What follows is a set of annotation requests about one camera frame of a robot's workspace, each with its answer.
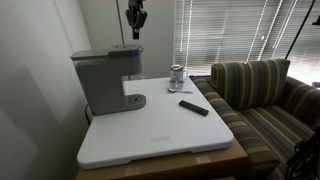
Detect black remote control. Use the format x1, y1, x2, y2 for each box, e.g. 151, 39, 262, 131
178, 99, 210, 117

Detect black metal stand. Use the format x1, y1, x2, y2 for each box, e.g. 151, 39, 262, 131
284, 124, 320, 180

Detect metal spoon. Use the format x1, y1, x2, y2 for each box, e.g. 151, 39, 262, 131
166, 87, 194, 95

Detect black coffee maker cable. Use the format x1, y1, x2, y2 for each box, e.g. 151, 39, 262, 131
84, 102, 95, 126

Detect black tripod pole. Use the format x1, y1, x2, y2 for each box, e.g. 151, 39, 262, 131
284, 0, 317, 60

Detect striped cushion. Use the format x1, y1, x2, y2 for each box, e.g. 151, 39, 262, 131
210, 59, 291, 111

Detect striped sofa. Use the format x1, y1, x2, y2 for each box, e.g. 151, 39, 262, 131
189, 59, 320, 180

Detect white window blinds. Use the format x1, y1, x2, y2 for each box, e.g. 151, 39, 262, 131
173, 0, 320, 84

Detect white plastic board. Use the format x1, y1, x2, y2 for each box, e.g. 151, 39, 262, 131
76, 76, 235, 170

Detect brown wooden table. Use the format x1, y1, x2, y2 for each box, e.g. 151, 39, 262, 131
75, 138, 249, 180

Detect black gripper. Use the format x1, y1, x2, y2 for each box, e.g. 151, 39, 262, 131
125, 0, 148, 40

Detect thin metal pole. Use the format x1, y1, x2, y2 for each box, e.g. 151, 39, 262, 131
115, 0, 126, 46

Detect grey pod coffee maker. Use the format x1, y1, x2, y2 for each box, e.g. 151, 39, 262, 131
70, 44, 148, 117

